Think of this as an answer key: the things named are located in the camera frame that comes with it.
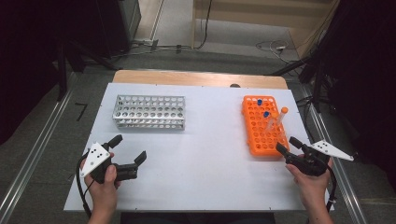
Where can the black metal stand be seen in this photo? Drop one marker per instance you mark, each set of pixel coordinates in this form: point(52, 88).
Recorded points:
point(63, 68)
point(317, 81)

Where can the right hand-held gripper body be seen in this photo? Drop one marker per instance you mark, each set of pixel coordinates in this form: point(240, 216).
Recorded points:
point(306, 163)

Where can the grey power strip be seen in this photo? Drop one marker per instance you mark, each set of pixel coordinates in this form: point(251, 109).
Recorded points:
point(144, 42)

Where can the metal test tube rack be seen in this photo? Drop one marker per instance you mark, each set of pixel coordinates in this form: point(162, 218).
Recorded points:
point(149, 112)

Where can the person's right hand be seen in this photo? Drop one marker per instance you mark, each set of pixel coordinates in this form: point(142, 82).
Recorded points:
point(311, 186)

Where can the dark cabinet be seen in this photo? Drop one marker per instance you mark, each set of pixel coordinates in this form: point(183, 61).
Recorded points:
point(121, 25)

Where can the orange plastic test tube rack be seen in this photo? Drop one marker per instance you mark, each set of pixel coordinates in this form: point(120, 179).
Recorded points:
point(264, 137)

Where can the wooden partition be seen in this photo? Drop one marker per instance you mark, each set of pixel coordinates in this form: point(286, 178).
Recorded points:
point(249, 9)

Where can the white table board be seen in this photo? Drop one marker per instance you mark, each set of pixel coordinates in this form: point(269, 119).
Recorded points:
point(199, 165)

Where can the person's left hand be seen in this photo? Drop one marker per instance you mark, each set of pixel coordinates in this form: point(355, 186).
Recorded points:
point(104, 189)

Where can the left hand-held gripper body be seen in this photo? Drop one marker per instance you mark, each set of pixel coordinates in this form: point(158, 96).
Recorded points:
point(95, 157)

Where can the orange-capped test tube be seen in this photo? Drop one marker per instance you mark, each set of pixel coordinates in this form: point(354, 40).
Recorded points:
point(281, 115)
point(272, 120)

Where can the metal floor rail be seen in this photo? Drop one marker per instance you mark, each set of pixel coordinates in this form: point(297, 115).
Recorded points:
point(34, 152)
point(342, 177)

